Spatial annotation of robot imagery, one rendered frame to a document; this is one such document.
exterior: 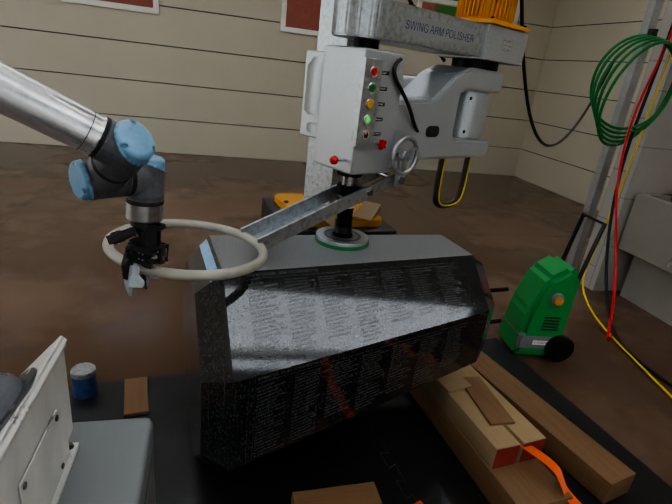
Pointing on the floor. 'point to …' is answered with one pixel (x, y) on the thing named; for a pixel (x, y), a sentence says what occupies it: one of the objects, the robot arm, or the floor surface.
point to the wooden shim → (136, 396)
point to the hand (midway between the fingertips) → (136, 287)
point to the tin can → (83, 380)
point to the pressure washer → (545, 304)
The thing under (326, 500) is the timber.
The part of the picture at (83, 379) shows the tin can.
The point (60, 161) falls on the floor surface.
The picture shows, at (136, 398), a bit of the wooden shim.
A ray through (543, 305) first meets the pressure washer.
